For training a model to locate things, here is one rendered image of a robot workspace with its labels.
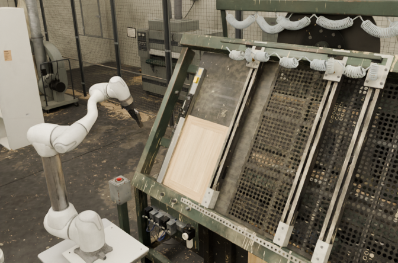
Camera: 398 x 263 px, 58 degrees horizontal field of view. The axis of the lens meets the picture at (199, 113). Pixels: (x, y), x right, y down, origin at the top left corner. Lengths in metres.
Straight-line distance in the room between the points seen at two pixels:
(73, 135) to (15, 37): 3.92
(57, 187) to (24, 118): 3.84
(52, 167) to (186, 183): 0.96
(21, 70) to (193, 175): 3.88
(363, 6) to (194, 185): 1.67
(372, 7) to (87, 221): 2.23
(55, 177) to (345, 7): 2.17
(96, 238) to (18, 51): 4.01
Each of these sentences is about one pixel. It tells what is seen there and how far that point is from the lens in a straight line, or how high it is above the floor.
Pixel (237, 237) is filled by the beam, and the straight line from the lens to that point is 2.35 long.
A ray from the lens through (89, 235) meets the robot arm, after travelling 2.32.
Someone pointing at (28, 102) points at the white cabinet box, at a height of 0.67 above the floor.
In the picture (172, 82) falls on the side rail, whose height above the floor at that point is 1.56.
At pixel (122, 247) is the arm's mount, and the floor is 0.76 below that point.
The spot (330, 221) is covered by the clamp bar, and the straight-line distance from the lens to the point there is 2.11.
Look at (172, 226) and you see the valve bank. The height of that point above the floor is 0.75.
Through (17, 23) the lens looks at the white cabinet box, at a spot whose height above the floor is 1.85.
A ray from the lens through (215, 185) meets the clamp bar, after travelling 2.44.
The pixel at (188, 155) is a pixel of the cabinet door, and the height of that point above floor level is 1.12.
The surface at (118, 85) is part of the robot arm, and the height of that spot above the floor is 1.71.
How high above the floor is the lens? 2.33
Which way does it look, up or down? 20 degrees down
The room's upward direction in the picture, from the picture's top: 1 degrees counter-clockwise
